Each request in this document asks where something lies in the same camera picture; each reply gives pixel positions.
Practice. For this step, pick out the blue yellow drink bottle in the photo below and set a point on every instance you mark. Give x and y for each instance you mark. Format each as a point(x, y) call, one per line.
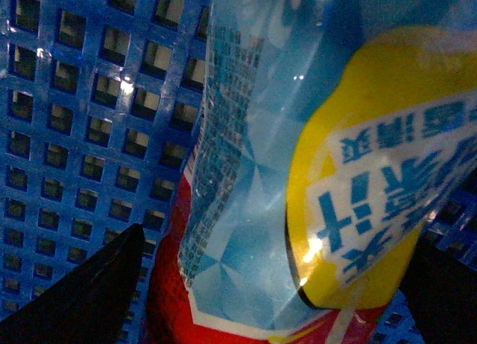
point(332, 131)

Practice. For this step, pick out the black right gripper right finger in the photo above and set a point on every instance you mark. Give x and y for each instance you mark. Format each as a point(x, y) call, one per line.
point(441, 295)

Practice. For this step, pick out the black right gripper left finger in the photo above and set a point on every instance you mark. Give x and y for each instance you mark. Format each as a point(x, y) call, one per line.
point(88, 305)

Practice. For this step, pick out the blue plastic shopping basket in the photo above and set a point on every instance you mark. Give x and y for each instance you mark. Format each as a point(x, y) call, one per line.
point(100, 112)

